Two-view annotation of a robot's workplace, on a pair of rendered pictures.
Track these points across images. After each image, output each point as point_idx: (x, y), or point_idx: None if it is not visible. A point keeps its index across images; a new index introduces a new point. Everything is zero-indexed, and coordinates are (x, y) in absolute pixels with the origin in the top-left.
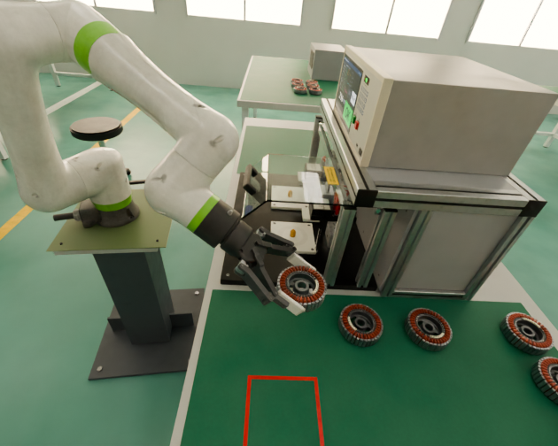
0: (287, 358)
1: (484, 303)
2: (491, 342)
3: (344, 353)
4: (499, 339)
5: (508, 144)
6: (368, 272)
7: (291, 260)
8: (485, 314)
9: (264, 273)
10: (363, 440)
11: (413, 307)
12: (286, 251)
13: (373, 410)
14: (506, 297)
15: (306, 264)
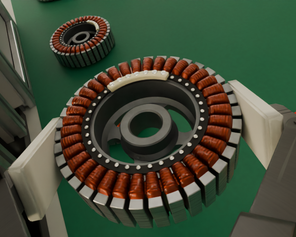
0: (249, 199)
1: (19, 15)
2: (74, 4)
3: (175, 118)
4: (67, 1)
5: None
6: None
7: (43, 191)
8: (35, 12)
9: (293, 187)
10: (280, 63)
11: (46, 67)
12: (14, 199)
13: (235, 65)
14: (4, 4)
15: (49, 135)
